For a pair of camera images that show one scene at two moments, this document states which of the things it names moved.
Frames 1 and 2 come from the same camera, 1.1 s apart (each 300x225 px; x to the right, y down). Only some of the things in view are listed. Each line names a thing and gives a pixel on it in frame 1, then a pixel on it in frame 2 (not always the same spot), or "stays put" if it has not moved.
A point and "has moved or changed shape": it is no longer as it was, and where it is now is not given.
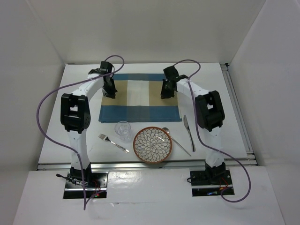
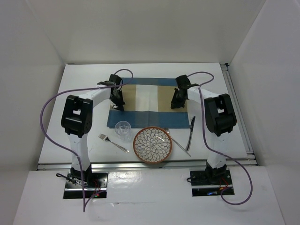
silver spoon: x=167 y=130 stays put
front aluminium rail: x=141 y=166 stays put
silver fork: x=106 y=138 stays put
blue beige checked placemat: x=138 y=100 has moved or changed shape
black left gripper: x=110 y=93 -> x=119 y=105
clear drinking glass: x=123 y=128 stays put
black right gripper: x=164 y=93 -> x=175 y=104
